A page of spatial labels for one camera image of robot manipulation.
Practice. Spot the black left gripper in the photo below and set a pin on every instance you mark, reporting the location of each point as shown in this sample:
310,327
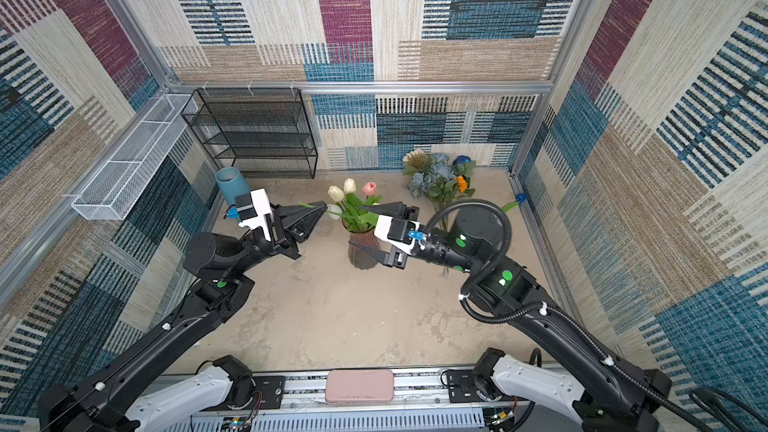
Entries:
286,229

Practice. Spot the pink tulip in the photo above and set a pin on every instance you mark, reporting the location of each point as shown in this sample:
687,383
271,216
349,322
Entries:
370,195

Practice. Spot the yellow tulip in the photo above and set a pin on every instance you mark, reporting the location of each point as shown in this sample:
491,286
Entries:
352,202

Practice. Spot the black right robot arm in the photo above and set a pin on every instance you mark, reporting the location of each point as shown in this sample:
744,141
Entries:
598,390

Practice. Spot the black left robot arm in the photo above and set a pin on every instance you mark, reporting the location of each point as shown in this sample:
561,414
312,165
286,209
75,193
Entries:
114,397

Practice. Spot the blue cylindrical vase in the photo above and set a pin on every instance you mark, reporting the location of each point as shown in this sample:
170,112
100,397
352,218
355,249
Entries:
231,184

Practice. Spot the pink rectangular case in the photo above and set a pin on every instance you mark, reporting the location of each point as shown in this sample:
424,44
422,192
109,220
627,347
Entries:
359,386

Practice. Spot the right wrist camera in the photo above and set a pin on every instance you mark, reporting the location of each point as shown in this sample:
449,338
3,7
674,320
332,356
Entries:
404,235

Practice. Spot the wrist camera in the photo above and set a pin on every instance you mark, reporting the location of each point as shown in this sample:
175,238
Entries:
404,235
253,211

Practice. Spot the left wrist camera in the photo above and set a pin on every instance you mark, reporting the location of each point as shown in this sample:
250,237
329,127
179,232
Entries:
253,211

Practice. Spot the black wire mesh shelf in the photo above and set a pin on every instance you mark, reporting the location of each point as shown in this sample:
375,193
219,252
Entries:
263,132

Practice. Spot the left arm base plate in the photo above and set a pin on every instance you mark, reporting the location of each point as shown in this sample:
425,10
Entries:
265,392

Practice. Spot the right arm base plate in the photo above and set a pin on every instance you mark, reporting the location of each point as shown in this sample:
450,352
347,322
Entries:
464,386

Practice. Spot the white wire mesh basket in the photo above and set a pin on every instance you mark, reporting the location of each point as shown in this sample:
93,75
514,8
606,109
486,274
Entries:
118,184

